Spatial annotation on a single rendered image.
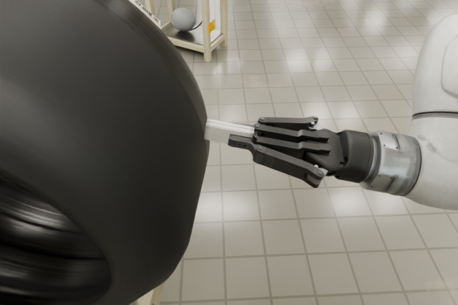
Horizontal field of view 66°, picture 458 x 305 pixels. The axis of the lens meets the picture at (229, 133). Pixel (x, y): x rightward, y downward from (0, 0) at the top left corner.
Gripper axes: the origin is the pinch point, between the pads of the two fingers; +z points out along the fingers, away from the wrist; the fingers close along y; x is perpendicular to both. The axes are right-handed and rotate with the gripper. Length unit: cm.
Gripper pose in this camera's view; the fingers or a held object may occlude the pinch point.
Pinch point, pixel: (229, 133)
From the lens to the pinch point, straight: 51.3
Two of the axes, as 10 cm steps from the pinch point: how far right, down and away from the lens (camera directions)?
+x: -1.4, 7.2, 6.8
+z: -9.8, -1.8, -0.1
